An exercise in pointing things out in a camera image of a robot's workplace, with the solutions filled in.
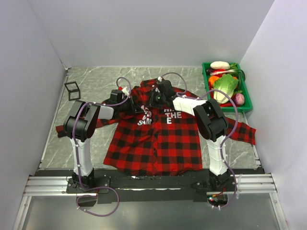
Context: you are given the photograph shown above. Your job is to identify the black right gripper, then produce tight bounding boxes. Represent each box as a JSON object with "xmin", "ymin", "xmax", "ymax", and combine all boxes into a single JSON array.
[{"xmin": 144, "ymin": 89, "xmax": 166, "ymax": 109}]

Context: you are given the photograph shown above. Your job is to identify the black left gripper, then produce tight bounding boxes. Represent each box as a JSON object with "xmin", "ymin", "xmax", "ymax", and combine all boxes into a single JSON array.
[{"xmin": 118, "ymin": 96, "xmax": 144, "ymax": 116}]

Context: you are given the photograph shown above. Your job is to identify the red black plaid shirt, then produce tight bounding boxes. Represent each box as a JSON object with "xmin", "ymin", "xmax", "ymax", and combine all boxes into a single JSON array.
[{"xmin": 55, "ymin": 79, "xmax": 257, "ymax": 177}]

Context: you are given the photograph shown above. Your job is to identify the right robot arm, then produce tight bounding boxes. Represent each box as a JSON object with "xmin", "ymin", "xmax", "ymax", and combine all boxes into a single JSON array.
[{"xmin": 150, "ymin": 80, "xmax": 230, "ymax": 191}]

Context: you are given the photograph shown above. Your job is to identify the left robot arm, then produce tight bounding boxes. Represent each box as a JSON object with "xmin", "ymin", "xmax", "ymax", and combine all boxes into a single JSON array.
[{"xmin": 63, "ymin": 90, "xmax": 143, "ymax": 193}]

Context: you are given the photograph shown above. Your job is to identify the black brooch display box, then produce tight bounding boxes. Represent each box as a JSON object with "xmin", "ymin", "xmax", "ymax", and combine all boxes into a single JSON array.
[{"xmin": 64, "ymin": 81, "xmax": 81, "ymax": 101}]

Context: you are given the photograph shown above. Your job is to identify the dark purple eggplant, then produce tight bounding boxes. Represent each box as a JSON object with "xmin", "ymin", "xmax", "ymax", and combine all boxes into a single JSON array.
[{"xmin": 205, "ymin": 68, "xmax": 214, "ymax": 74}]

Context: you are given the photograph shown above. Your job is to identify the orange fruit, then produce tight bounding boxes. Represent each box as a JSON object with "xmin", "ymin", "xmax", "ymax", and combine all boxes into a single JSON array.
[{"xmin": 208, "ymin": 75, "xmax": 219, "ymax": 85}]

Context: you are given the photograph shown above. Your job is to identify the red chili pepper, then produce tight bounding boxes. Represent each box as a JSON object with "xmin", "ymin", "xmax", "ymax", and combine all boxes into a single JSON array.
[{"xmin": 219, "ymin": 102, "xmax": 233, "ymax": 107}]

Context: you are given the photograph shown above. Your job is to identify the white potato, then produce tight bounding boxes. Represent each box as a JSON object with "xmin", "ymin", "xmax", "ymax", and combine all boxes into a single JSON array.
[{"xmin": 210, "ymin": 61, "xmax": 230, "ymax": 70}]

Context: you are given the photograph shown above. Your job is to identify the green white cabbage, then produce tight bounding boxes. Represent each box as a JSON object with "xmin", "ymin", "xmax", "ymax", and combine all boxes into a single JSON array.
[{"xmin": 213, "ymin": 74, "xmax": 239, "ymax": 104}]

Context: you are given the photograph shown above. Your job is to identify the purple onion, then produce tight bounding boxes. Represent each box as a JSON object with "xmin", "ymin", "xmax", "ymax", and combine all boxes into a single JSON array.
[{"xmin": 234, "ymin": 93, "xmax": 245, "ymax": 106}]

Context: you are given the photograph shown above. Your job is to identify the white green onion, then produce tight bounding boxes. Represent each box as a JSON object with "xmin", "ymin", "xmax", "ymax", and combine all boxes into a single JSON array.
[{"xmin": 210, "ymin": 69, "xmax": 241, "ymax": 76}]

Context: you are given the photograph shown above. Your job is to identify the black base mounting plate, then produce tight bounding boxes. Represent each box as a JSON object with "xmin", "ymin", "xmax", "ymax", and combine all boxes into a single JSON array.
[{"xmin": 66, "ymin": 169, "xmax": 235, "ymax": 204}]

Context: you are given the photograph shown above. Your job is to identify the green plastic tray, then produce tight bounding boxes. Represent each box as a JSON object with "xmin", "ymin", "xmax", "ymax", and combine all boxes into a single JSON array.
[{"xmin": 202, "ymin": 62, "xmax": 253, "ymax": 113}]

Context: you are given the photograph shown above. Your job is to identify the small circuit board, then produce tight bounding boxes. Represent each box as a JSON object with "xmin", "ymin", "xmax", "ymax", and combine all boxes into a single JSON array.
[{"xmin": 208, "ymin": 194, "xmax": 228, "ymax": 207}]

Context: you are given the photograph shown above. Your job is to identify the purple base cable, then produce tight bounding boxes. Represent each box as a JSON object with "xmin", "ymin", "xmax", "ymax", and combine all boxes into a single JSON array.
[{"xmin": 76, "ymin": 186, "xmax": 120, "ymax": 217}]

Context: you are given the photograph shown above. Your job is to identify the aluminium frame rail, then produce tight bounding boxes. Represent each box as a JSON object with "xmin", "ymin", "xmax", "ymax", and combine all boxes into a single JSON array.
[{"xmin": 23, "ymin": 174, "xmax": 277, "ymax": 196}]

